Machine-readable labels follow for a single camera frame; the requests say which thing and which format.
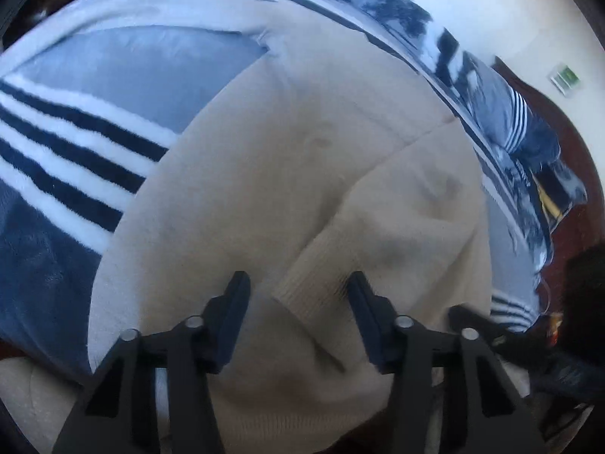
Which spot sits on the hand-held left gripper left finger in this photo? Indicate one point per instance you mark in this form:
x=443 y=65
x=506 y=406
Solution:
x=236 y=312

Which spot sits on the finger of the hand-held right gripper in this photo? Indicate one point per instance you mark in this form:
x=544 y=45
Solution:
x=472 y=322

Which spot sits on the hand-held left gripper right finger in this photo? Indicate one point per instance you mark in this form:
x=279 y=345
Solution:
x=366 y=321

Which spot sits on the cream knit sweater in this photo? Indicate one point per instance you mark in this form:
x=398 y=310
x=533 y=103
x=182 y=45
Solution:
x=283 y=175

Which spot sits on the off-white fuzzy cloth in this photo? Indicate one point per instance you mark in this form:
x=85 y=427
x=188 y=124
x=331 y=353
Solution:
x=33 y=402

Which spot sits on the blue white striped blanket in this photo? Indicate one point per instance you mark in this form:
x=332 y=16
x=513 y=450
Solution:
x=71 y=142

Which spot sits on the green white wall plate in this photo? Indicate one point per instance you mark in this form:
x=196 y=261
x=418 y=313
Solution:
x=565 y=79

